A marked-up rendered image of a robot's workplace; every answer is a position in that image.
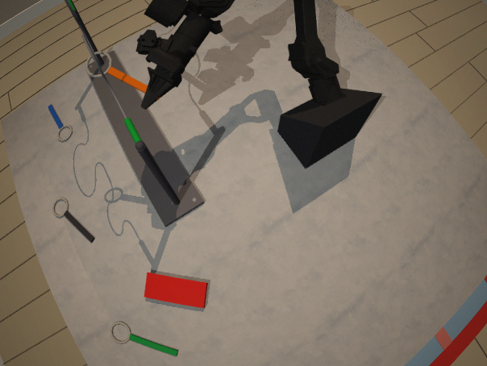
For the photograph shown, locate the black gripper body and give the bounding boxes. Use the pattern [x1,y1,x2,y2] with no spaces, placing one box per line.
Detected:
[145,32,199,87]

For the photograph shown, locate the blue-handled loop tool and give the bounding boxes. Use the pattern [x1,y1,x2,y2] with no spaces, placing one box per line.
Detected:
[48,104,72,141]

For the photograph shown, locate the orange bar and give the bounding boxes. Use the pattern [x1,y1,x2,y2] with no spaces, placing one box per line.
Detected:
[85,51,148,93]

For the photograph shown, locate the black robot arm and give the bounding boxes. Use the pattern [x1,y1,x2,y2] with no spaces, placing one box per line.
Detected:
[136,0,347,106]

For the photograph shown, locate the grey ring with green flat handle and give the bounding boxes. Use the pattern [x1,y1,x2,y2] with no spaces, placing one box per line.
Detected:
[110,322,178,356]

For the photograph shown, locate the red rectangular block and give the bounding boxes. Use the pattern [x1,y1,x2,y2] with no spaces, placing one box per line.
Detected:
[144,272,208,308]

